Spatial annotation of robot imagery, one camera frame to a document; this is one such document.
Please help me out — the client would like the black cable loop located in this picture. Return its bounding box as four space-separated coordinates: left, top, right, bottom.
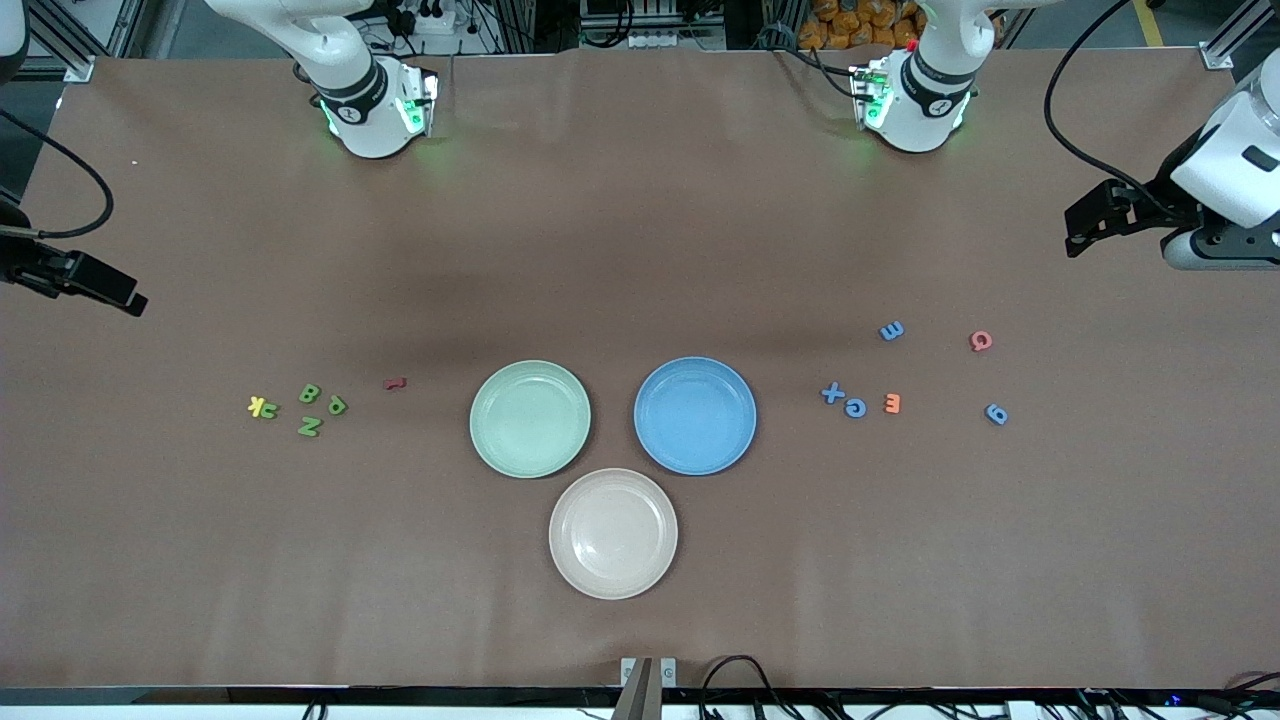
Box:
698 655 796 720

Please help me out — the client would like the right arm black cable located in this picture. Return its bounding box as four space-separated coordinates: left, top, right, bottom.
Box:
0 105 116 241

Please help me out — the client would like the pile of orange objects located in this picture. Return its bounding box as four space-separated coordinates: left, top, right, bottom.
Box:
800 0 923 51

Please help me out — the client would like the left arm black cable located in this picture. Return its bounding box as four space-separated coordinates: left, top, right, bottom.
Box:
1043 0 1171 216

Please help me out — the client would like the black cable bundle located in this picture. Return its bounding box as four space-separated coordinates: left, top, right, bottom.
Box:
1070 672 1280 720

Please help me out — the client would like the beige pink plate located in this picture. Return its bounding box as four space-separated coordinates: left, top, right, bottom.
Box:
548 467 679 601

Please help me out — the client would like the power strip with plugs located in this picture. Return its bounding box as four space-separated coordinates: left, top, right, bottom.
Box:
385 0 459 37

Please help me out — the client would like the aluminium frame profile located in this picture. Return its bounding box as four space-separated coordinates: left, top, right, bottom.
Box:
28 0 98 83
1200 0 1280 71

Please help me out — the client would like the metal mounting bracket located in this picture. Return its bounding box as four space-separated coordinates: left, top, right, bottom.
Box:
620 655 679 720

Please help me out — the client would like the blue plate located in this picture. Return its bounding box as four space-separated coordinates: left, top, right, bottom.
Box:
633 356 758 477

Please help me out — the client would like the light green plate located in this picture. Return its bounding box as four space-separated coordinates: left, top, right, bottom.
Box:
469 360 592 480

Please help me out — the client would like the brown table cover sheet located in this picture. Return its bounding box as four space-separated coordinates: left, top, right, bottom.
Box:
0 48 1280 691

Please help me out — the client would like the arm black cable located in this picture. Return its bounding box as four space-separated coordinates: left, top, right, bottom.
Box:
0 105 116 241
1043 0 1171 216

